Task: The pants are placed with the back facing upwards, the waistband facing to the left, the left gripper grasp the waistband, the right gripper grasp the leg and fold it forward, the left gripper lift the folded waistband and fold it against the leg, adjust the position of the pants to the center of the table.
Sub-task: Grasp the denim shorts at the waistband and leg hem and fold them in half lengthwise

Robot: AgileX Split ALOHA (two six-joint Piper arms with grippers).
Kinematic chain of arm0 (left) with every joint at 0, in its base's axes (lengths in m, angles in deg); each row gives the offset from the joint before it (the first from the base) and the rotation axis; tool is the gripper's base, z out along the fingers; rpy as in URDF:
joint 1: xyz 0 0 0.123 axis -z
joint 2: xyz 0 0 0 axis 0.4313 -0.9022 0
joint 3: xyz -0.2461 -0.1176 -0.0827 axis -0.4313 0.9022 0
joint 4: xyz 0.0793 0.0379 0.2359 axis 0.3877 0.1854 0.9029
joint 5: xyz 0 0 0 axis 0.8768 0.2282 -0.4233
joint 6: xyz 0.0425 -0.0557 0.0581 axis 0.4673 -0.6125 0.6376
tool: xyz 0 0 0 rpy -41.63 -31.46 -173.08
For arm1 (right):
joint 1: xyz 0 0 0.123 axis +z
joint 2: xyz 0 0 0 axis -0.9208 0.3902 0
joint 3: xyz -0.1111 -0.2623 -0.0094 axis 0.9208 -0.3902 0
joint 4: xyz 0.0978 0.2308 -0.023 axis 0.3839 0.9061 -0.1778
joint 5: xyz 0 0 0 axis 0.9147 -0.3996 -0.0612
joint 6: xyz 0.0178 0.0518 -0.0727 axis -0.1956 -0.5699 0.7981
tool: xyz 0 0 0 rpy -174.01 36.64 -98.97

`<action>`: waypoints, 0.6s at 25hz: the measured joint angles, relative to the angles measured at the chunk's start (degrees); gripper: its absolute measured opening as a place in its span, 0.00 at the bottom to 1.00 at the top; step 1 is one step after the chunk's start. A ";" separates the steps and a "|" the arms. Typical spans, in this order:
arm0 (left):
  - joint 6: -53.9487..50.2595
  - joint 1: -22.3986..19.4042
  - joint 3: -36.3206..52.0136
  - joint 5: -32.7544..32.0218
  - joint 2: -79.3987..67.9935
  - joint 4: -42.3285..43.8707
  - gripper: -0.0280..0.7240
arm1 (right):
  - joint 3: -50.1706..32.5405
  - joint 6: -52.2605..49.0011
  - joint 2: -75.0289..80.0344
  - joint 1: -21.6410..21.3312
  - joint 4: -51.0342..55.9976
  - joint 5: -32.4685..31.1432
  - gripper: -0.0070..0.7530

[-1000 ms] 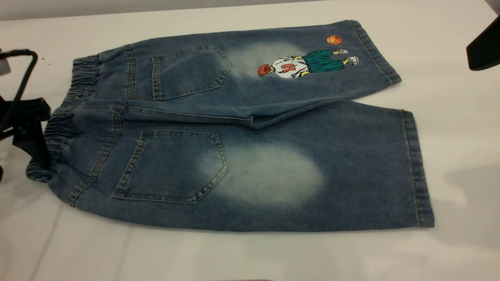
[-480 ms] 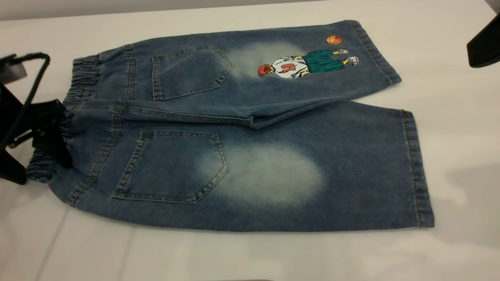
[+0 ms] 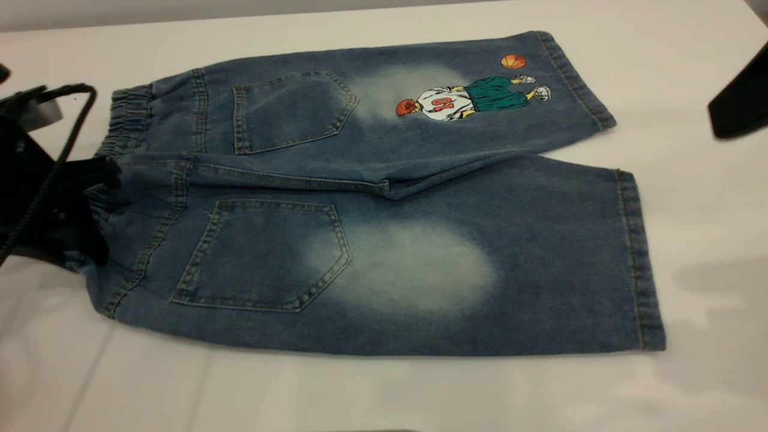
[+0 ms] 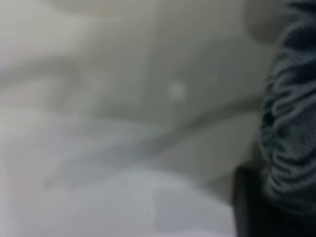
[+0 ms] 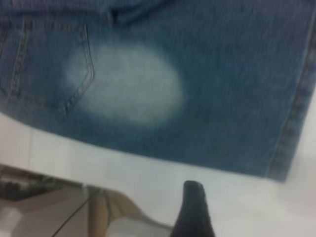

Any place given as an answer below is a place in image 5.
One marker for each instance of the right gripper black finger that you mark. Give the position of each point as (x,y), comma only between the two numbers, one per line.
(193,212)

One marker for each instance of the blue denim shorts cartoon print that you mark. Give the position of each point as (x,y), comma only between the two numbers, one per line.
(209,86)

